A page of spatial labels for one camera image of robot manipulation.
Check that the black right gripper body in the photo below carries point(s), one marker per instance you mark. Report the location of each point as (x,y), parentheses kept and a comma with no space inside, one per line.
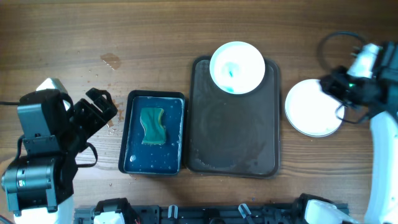
(333,85)

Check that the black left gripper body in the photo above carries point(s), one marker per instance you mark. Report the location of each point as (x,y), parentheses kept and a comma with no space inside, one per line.
(84,120)

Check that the green yellow sponge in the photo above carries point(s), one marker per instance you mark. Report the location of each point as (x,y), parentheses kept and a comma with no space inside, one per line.
(154,131)

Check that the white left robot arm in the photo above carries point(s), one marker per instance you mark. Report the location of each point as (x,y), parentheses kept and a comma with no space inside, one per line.
(38,183)

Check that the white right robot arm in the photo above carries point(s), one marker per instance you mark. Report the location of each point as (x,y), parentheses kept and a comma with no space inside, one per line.
(382,206)

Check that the black water tray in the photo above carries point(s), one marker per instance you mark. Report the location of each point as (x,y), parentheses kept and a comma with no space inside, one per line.
(138,158)

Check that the dark brown serving tray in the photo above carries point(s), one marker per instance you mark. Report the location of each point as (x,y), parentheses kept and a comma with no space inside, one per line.
(233,135)

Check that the white plate blue stain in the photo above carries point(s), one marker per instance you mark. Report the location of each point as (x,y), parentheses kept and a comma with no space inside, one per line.
(237,67)

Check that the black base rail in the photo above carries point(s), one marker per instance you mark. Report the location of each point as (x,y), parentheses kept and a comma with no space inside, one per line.
(305,209)

